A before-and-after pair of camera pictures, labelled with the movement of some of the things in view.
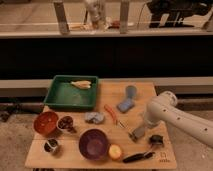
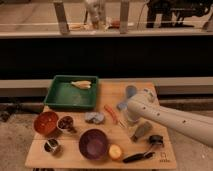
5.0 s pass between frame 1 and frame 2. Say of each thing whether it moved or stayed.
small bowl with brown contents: stayed
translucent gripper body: moved
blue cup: stayed
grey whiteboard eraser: stayed
